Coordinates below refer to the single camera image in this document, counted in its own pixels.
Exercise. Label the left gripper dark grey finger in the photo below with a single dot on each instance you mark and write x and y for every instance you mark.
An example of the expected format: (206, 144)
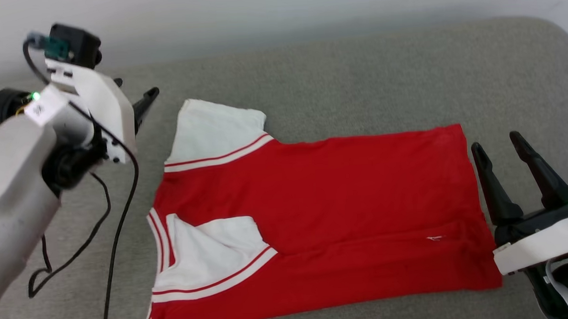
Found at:
(117, 82)
(146, 104)

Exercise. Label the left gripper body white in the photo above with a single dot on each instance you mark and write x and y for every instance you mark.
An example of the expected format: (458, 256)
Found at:
(104, 105)

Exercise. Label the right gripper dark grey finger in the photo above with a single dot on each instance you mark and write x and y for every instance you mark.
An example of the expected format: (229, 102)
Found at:
(495, 188)
(543, 174)

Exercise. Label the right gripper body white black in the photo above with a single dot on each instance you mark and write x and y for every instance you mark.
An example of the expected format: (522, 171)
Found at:
(546, 244)

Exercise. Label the red and white jersey shirt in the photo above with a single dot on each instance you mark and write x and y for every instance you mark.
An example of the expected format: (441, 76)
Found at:
(338, 200)

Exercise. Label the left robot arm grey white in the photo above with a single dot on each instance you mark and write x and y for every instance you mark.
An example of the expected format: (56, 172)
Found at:
(12, 190)

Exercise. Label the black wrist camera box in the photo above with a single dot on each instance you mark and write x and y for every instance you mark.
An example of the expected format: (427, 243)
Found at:
(80, 43)

